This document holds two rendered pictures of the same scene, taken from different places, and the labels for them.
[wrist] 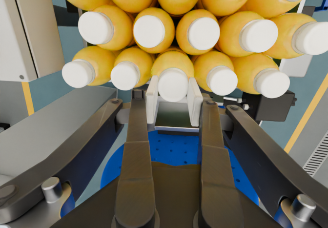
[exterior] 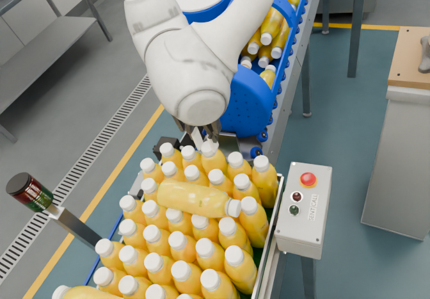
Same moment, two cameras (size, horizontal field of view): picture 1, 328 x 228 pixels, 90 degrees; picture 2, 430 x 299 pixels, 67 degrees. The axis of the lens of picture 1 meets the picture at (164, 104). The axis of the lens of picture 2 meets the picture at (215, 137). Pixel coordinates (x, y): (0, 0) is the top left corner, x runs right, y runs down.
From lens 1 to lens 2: 0.71 m
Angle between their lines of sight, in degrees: 27
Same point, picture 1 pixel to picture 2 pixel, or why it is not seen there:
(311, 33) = (149, 165)
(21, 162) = (414, 115)
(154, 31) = (212, 174)
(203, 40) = (192, 168)
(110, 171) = (262, 109)
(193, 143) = not seen: hidden behind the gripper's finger
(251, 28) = (171, 169)
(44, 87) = not seen: outside the picture
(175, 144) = (229, 124)
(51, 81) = not seen: outside the picture
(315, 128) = (120, 143)
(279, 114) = (162, 141)
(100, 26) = (237, 180)
